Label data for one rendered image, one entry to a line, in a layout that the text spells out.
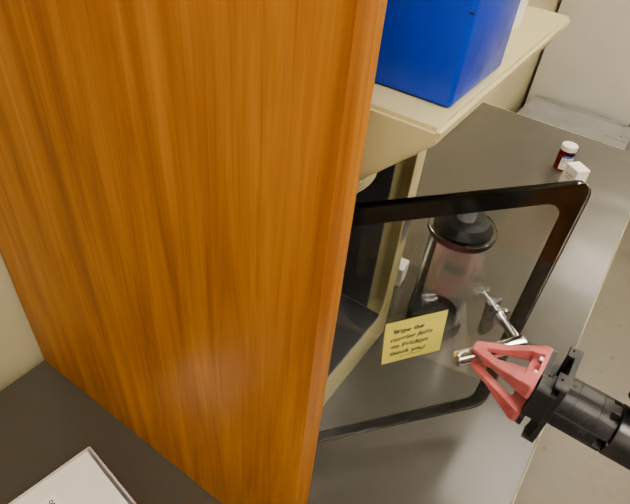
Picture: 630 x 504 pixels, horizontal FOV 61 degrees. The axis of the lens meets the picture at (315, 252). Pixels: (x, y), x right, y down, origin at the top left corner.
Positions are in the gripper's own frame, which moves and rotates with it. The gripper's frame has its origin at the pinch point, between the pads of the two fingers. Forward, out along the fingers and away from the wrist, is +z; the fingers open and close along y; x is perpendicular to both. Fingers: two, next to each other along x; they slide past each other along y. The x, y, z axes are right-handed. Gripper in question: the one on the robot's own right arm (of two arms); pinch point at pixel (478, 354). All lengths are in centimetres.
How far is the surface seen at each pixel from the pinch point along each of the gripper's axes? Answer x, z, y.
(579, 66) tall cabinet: -297, 38, -65
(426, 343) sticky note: 0.3, 5.8, -2.3
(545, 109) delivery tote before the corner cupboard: -279, 44, -87
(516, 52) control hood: -3.4, 7.7, 31.3
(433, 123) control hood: 13.3, 7.4, 31.3
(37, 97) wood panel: 22, 38, 25
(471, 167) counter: -82, 27, -26
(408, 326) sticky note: 2.8, 7.9, 1.5
